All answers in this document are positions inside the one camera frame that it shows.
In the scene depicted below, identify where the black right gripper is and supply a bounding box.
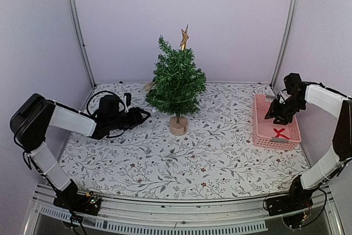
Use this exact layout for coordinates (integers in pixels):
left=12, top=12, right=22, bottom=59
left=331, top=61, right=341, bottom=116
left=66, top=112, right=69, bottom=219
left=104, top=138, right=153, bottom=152
left=265, top=96, right=306, bottom=125

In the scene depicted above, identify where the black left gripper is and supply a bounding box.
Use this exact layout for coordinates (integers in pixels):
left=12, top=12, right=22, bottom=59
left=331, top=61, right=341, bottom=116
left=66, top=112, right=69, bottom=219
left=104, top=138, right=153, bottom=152
left=108, top=107, right=151, bottom=131

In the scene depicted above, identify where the pink plastic basket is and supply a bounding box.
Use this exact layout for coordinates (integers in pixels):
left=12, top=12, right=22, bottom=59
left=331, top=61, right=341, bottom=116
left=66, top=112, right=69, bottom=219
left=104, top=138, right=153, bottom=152
left=252, top=94, right=301, bottom=151

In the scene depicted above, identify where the thin wire light string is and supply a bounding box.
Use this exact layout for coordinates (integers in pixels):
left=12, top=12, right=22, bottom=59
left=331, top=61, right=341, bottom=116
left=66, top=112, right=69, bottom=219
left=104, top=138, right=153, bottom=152
left=159, top=91, right=199, bottom=106

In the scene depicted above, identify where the gold bell ornament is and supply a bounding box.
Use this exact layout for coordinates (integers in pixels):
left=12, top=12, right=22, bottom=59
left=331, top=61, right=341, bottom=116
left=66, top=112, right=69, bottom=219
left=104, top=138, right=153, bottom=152
left=143, top=82, right=155, bottom=93

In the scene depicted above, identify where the small green christmas tree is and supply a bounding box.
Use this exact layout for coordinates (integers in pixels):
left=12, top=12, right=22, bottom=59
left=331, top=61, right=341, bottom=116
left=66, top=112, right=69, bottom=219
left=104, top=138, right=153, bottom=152
left=146, top=36, right=206, bottom=136

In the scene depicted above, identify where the gold star tree topper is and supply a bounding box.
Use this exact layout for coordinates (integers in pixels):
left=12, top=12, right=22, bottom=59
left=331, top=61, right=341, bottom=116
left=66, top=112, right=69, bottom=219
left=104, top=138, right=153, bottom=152
left=180, top=25, right=189, bottom=51

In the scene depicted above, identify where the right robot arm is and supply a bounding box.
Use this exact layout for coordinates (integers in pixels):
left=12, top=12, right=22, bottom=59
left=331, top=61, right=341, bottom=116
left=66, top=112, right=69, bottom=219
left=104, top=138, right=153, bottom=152
left=265, top=73, right=351, bottom=211

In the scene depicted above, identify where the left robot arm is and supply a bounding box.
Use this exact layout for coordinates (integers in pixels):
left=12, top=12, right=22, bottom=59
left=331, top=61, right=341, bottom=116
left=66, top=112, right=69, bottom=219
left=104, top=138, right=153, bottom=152
left=9, top=91, right=151, bottom=210

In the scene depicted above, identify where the red ribbon bow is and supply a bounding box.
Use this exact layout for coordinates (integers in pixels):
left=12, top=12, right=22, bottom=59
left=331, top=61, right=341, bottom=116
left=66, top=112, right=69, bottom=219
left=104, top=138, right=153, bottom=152
left=273, top=128, right=290, bottom=140

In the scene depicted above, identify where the floral patterned table mat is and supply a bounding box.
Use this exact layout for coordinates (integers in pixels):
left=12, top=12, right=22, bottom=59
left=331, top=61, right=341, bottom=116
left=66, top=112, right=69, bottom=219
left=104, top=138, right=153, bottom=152
left=60, top=83, right=309, bottom=200

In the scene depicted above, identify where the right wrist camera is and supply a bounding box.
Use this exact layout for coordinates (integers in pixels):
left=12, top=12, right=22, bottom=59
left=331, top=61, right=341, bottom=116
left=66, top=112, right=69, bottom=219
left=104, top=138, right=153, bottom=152
left=277, top=89, right=290, bottom=104

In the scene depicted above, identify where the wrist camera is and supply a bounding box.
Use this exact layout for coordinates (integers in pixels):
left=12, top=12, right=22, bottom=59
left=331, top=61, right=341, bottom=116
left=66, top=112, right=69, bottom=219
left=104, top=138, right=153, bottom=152
left=277, top=89, right=290, bottom=104
left=123, top=92, right=131, bottom=113

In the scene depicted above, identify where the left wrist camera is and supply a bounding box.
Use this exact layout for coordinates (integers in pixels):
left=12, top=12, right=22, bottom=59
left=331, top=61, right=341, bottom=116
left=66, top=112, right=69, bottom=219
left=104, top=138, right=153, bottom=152
left=123, top=92, right=131, bottom=113

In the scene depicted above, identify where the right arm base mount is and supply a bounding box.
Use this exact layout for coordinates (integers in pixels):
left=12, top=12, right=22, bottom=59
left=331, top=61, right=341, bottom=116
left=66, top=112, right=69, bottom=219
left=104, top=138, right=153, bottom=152
left=263, top=190, right=313, bottom=229

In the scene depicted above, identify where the front aluminium rail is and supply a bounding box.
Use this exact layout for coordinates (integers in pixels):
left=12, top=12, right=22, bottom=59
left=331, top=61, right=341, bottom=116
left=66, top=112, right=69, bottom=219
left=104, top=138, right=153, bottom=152
left=24, top=184, right=347, bottom=234

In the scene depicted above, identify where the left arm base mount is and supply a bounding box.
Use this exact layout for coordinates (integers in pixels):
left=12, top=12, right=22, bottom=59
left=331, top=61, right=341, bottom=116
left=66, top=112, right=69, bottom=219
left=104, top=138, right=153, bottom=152
left=53, top=192, right=101, bottom=216

